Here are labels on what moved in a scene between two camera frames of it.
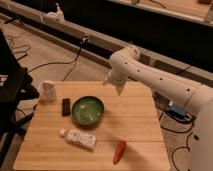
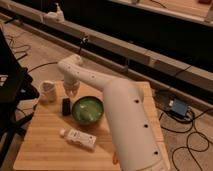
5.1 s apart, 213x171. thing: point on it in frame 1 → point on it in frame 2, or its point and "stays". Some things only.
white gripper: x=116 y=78 → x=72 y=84
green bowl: x=87 y=110 stays
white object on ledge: x=54 y=16 stays
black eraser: x=66 y=107 stays
